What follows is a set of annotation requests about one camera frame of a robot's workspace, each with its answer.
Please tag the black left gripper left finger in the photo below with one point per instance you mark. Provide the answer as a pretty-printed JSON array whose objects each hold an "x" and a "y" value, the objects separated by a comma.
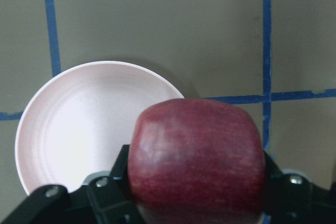
[{"x": 109, "y": 196}]

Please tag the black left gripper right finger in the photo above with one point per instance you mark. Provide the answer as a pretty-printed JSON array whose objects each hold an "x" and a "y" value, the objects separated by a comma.
[{"x": 293, "y": 198}]

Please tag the red apple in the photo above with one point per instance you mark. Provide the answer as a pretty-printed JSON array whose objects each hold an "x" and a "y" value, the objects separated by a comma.
[{"x": 197, "y": 161}]

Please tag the pink round plate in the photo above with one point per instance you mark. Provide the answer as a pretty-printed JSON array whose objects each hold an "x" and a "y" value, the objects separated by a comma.
[{"x": 76, "y": 124}]

